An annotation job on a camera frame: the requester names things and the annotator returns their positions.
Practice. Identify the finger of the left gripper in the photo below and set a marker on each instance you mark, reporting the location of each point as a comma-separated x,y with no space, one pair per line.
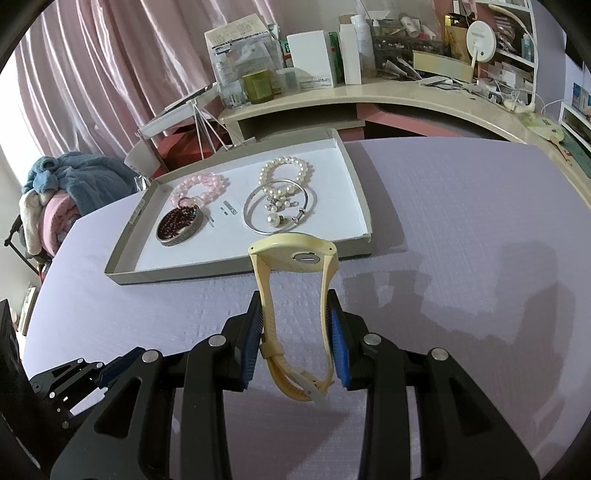
65,386

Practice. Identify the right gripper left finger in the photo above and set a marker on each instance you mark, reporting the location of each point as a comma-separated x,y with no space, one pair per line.
127,435

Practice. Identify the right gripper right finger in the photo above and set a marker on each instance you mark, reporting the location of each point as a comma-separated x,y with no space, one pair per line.
426,418

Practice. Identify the grey cuff bangle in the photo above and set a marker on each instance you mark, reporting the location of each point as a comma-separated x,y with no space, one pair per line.
178,225

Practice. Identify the thin silver bangle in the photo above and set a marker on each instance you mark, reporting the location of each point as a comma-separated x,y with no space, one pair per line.
278,222

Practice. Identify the small silver earrings cluster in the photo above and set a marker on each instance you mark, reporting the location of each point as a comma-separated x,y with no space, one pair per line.
279,198

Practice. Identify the pile of blankets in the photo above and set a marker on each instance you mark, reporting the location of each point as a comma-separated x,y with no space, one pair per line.
60,190

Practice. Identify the grey cardboard tray box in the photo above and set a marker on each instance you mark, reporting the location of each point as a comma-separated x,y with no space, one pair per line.
332,206

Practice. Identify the pink satin curtain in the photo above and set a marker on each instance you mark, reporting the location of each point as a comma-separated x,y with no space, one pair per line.
91,73

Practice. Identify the green hand fan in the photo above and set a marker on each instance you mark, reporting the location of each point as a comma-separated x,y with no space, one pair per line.
543,127

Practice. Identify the beige corner desk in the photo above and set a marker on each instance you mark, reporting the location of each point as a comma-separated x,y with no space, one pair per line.
456,104

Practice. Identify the green glass jar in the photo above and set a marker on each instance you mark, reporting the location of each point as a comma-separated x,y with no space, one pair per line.
258,86

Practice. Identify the pink white shelf unit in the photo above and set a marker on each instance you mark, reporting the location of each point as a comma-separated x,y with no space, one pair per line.
530,63

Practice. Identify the flat beige box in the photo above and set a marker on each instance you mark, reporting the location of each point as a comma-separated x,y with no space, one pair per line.
442,66

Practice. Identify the white spray bottle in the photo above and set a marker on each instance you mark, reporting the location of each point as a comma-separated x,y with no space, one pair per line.
365,44

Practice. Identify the clear plastic bag package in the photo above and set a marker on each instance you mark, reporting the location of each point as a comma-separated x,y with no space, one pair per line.
241,47

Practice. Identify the tall white narrow box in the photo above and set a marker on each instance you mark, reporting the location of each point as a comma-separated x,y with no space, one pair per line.
348,43

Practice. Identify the round white mirror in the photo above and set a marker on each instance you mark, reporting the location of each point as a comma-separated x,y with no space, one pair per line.
481,42

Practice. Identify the white product box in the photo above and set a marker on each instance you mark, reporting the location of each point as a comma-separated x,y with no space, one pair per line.
312,60

